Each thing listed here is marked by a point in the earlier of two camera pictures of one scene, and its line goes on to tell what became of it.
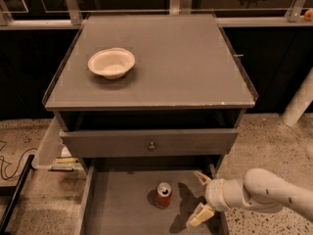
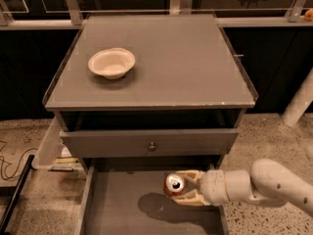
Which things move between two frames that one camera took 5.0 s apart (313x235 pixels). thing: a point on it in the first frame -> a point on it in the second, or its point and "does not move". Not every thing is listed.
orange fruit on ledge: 308,15 does not move
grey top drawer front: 148,143 does not move
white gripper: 214,193 -> 212,186
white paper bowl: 112,63 does not move
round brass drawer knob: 152,147 does not move
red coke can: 163,195 -> 174,183
